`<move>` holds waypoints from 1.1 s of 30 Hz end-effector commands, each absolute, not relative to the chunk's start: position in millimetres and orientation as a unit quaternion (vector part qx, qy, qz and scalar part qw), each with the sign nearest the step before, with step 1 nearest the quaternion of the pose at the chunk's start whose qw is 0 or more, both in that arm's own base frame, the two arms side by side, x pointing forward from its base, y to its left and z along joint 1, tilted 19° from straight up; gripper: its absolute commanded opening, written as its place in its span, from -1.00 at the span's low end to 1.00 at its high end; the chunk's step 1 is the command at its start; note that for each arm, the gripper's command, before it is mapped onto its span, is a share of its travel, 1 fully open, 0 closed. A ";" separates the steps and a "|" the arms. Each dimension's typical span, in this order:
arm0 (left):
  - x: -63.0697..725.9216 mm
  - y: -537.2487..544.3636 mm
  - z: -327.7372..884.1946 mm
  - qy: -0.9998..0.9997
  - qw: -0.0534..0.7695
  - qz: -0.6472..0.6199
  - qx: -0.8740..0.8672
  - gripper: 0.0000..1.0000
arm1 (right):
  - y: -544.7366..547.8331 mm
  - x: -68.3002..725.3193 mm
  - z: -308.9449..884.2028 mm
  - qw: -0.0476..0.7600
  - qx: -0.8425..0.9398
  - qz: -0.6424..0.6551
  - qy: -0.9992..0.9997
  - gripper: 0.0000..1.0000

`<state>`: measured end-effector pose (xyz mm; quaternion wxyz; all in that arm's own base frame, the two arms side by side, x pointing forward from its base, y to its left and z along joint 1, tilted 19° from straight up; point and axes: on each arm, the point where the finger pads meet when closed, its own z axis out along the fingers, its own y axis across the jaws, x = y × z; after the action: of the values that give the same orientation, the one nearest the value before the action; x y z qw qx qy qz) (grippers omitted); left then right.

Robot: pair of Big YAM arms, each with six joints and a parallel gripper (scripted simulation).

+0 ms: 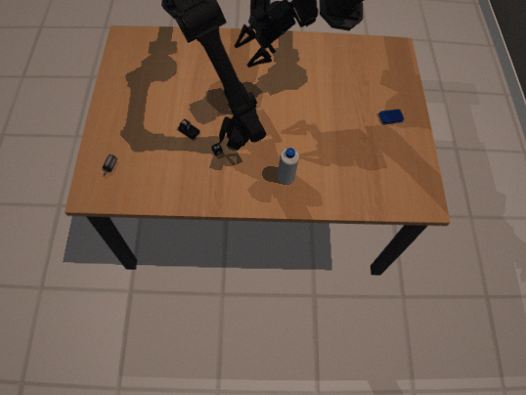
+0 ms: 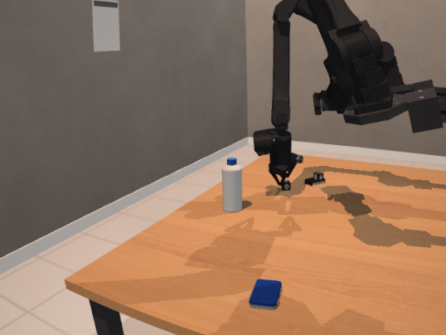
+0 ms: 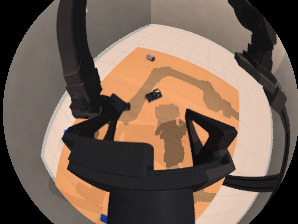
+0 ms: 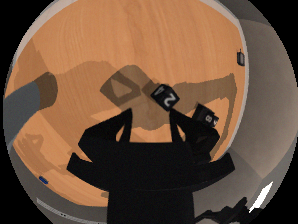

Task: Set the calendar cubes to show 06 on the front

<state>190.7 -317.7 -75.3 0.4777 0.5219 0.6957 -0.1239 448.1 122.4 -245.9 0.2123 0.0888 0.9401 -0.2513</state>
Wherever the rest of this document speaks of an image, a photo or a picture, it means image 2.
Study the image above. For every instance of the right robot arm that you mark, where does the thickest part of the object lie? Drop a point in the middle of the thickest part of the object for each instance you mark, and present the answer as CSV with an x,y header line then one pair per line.
x,y
281,140

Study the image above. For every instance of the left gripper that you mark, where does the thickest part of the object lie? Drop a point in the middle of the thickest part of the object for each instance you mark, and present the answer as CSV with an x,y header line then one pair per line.
x,y
333,104

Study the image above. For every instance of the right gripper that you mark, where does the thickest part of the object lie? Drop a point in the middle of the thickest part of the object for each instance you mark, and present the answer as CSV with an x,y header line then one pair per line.
x,y
286,162

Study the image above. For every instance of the grey bottle with blue cap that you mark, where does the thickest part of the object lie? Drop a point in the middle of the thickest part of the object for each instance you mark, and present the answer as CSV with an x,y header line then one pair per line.
x,y
232,186

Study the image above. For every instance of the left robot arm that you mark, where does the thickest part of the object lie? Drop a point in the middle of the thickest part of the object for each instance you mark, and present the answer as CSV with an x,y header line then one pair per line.
x,y
351,57

